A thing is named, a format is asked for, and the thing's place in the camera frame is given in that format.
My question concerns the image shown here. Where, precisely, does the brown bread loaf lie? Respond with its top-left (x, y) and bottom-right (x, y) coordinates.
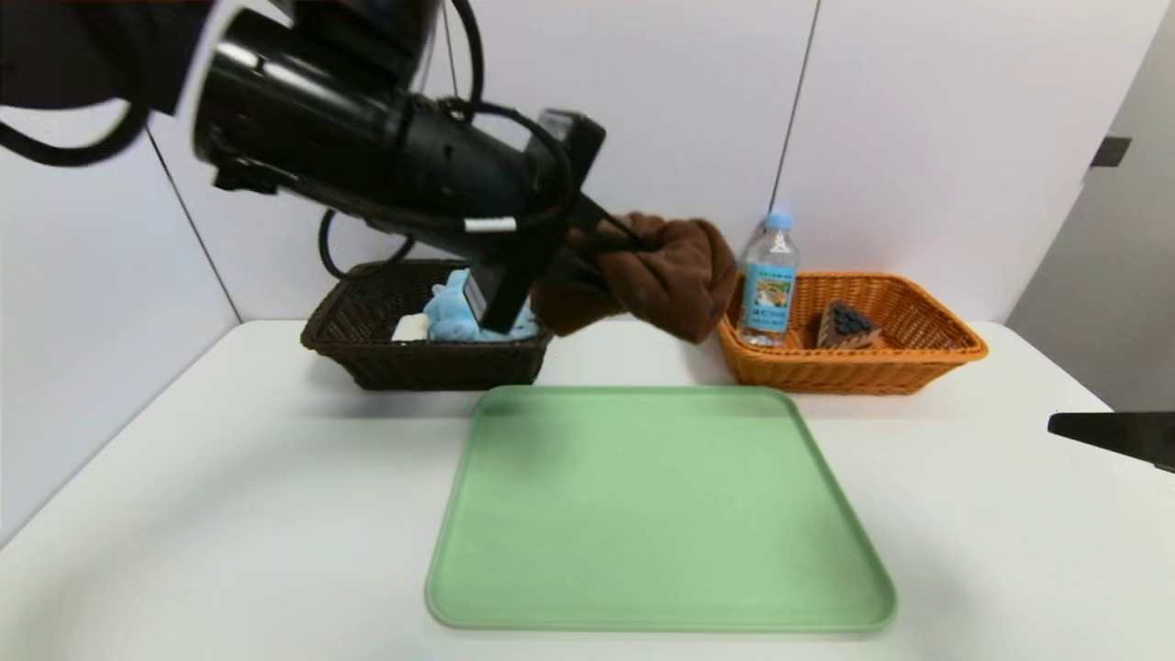
top-left (530, 213), bottom-right (738, 345)

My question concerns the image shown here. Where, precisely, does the light blue mesh bath loofah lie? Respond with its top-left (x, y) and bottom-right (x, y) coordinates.
top-left (422, 268), bottom-right (541, 343)

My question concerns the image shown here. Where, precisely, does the clear water bottle blue cap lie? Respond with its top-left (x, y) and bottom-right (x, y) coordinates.
top-left (737, 212), bottom-right (802, 348)

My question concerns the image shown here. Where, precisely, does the chocolate blueberry cake slice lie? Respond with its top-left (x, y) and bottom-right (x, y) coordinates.
top-left (817, 300), bottom-right (884, 351)

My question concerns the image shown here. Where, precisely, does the dark brown wicker basket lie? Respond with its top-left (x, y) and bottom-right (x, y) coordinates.
top-left (301, 259), bottom-right (554, 392)

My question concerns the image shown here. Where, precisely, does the orange wicker basket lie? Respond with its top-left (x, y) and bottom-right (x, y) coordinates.
top-left (716, 271), bottom-right (990, 397)

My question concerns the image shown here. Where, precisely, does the light green plastic tray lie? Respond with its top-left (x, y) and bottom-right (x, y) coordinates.
top-left (425, 385), bottom-right (898, 633)

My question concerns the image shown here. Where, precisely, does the black cable with white tag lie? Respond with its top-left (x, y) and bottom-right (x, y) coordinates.
top-left (317, 0), bottom-right (588, 278)

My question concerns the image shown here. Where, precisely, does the black braided cable sleeve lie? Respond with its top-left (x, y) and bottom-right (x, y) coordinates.
top-left (0, 96), bottom-right (152, 169)

